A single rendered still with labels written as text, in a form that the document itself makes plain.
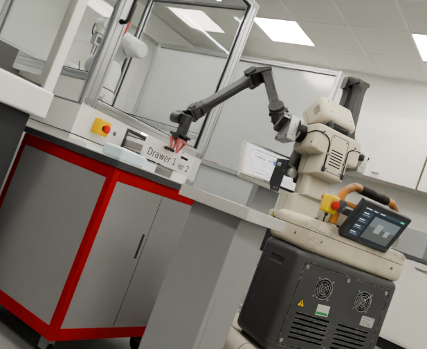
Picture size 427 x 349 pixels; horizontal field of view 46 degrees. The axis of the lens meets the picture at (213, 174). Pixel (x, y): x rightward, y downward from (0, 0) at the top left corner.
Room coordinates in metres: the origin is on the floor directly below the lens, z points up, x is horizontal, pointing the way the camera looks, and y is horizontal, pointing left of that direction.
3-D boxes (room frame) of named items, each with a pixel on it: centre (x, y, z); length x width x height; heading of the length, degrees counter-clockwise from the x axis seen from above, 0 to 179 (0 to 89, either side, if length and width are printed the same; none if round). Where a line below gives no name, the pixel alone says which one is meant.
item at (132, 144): (2.69, 0.46, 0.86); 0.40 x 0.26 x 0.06; 56
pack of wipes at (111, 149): (1.86, 0.33, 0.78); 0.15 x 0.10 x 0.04; 151
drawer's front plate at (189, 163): (2.92, 0.22, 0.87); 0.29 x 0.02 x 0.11; 146
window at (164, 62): (2.71, 0.40, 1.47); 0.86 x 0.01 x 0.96; 146
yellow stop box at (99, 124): (2.38, 0.58, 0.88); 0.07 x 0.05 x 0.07; 146
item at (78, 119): (2.96, 0.78, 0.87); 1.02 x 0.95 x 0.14; 146
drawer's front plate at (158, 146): (2.58, 0.29, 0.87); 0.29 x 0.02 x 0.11; 146
